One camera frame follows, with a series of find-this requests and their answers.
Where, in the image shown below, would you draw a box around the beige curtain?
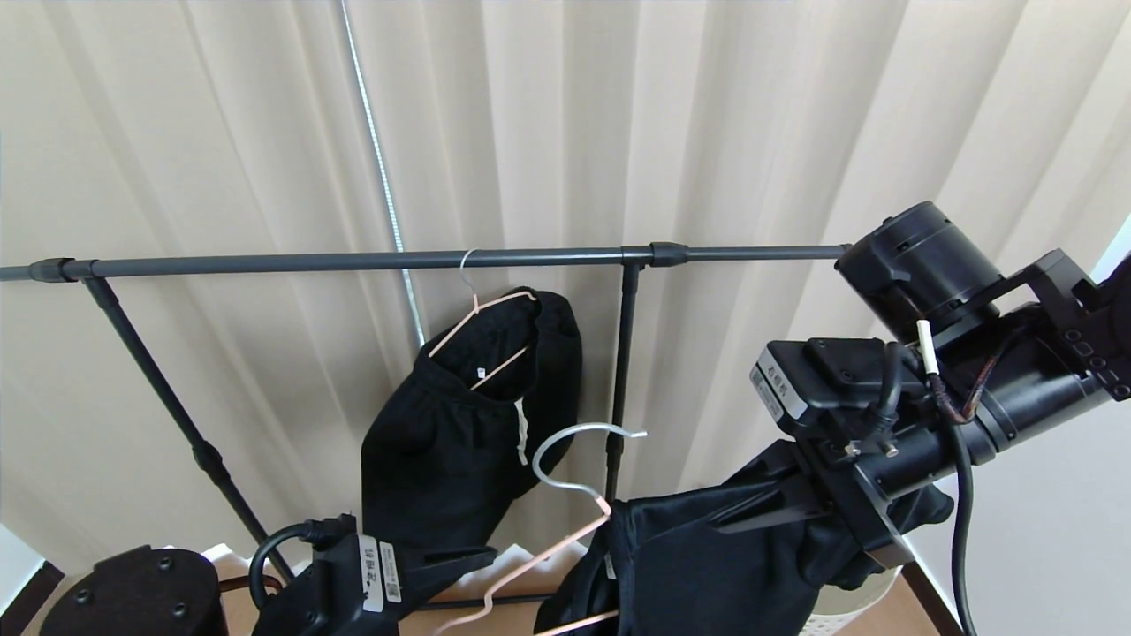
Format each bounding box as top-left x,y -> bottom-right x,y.
0,0 -> 1131,575

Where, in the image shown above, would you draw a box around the black cable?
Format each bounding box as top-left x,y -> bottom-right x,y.
249,515 -> 359,612
937,411 -> 980,636

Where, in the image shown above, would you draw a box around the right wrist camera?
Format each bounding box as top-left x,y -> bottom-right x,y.
749,337 -> 907,443

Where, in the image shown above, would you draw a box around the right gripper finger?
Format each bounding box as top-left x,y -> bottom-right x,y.
707,477 -> 833,534

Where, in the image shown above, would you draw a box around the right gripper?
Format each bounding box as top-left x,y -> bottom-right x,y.
793,340 -> 1111,569

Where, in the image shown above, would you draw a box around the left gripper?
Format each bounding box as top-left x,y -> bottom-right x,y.
252,545 -> 499,636

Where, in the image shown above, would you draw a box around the white laundry basket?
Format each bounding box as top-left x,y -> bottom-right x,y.
800,565 -> 904,636

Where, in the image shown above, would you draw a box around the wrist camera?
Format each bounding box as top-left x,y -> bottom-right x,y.
749,337 -> 907,443
305,528 -> 407,636

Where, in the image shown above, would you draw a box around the black clothes rack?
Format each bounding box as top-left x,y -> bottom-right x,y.
0,241 -> 854,612

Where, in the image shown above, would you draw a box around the pink clothes hanger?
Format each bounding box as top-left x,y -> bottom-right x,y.
431,422 -> 649,636
429,249 -> 540,393

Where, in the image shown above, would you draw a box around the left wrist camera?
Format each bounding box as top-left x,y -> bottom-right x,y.
305,528 -> 407,636

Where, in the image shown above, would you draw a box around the black shorts with white cord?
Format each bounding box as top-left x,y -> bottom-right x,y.
361,287 -> 584,566

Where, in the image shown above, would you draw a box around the black garment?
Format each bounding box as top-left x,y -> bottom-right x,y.
535,440 -> 957,636

